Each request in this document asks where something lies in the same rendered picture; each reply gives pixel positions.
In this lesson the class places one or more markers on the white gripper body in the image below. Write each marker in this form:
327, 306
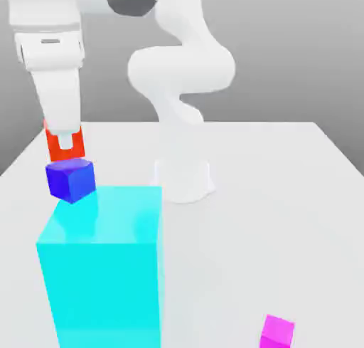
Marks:
58, 100

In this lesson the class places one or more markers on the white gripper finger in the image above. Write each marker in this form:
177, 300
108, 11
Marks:
65, 141

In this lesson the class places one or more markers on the small red cube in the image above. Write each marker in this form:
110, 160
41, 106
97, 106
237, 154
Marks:
53, 147

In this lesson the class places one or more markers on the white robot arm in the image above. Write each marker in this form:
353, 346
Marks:
182, 69

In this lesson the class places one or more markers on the small blue cube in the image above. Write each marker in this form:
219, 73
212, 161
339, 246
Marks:
69, 180

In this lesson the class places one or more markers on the small magenta cube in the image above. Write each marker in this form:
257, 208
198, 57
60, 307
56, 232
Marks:
277, 331

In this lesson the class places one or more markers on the large cyan box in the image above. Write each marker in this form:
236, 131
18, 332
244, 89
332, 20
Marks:
105, 268

